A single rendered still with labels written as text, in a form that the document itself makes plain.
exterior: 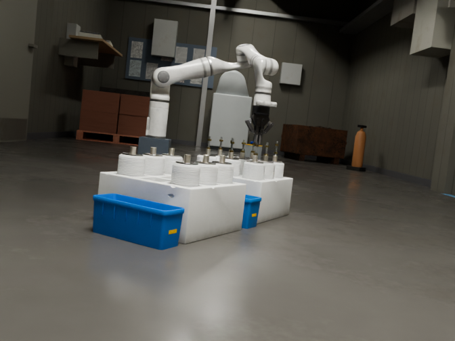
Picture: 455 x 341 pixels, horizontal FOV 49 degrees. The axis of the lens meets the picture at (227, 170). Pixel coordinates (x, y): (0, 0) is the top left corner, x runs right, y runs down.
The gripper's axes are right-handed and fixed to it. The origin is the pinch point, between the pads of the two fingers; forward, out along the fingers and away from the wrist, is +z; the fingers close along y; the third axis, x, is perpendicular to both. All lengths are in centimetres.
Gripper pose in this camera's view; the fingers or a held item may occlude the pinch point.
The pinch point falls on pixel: (257, 139)
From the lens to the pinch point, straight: 218.7
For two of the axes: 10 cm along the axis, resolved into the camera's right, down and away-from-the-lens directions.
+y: -9.6, -0.9, -2.7
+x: 2.6, 1.1, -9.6
